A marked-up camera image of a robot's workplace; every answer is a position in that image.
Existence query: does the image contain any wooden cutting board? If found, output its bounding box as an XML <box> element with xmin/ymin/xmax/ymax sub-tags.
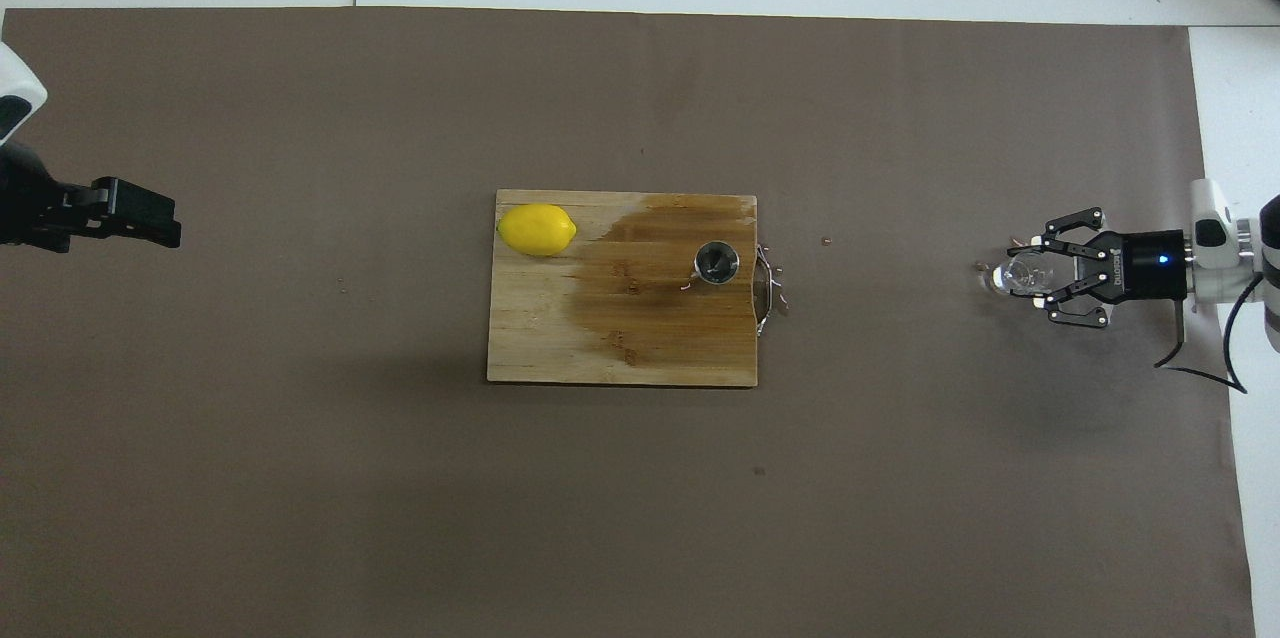
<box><xmin>487</xmin><ymin>189</ymin><xmax>759</xmax><ymax>388</ymax></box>

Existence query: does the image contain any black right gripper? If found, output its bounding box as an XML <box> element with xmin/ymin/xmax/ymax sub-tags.
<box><xmin>1008</xmin><ymin>207</ymin><xmax>1191</xmax><ymax>330</ymax></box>

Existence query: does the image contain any small clear glass cup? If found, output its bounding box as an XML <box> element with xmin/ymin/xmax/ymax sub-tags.
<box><xmin>990</xmin><ymin>251</ymin><xmax>1052</xmax><ymax>297</ymax></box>

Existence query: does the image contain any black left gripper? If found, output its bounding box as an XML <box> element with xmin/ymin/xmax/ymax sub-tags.
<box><xmin>0</xmin><ymin>140</ymin><xmax>183</xmax><ymax>251</ymax></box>

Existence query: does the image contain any steel double jigger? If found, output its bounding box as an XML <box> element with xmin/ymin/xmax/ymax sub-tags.
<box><xmin>693</xmin><ymin>240</ymin><xmax>743</xmax><ymax>289</ymax></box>

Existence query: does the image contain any brown paper table mat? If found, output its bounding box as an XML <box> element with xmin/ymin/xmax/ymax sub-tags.
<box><xmin>0</xmin><ymin>6</ymin><xmax>1256</xmax><ymax>638</ymax></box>

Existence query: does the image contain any yellow lemon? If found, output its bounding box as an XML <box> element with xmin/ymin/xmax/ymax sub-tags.
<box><xmin>497</xmin><ymin>203</ymin><xmax>579</xmax><ymax>258</ymax></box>

